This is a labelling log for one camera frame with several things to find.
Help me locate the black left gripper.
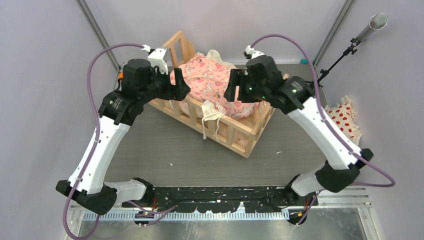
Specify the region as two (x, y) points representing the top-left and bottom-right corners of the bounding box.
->
(139, 64), (190, 104)

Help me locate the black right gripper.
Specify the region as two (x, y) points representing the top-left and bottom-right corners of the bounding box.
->
(223, 68), (269, 103)

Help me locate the pink unicorn print cushion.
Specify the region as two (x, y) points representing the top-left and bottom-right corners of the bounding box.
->
(179, 49), (259, 140)

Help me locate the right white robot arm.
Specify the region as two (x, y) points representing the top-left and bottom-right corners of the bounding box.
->
(224, 55), (374, 205)

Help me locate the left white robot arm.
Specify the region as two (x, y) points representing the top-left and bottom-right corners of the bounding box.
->
(56, 59), (191, 216)

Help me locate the white strawberry print pillow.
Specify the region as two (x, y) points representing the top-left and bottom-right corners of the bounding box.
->
(324, 95), (362, 145)

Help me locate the microphone on black stand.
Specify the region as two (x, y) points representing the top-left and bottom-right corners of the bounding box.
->
(316, 12), (388, 88)

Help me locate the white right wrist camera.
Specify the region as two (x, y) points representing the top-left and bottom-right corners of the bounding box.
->
(243, 45), (264, 60)

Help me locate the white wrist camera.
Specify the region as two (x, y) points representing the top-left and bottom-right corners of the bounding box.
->
(147, 47), (171, 75)
(243, 45), (264, 60)

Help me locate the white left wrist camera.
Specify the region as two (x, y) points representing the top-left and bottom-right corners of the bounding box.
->
(147, 47), (171, 75)

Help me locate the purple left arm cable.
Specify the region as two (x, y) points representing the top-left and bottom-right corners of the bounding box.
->
(62, 43), (180, 240)

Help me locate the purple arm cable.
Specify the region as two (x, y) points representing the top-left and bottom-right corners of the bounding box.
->
(250, 33), (396, 227)
(62, 43), (180, 240)

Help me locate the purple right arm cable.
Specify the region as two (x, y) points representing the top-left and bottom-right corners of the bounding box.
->
(250, 33), (396, 227)

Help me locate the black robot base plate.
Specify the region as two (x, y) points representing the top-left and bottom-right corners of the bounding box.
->
(132, 186), (316, 214)

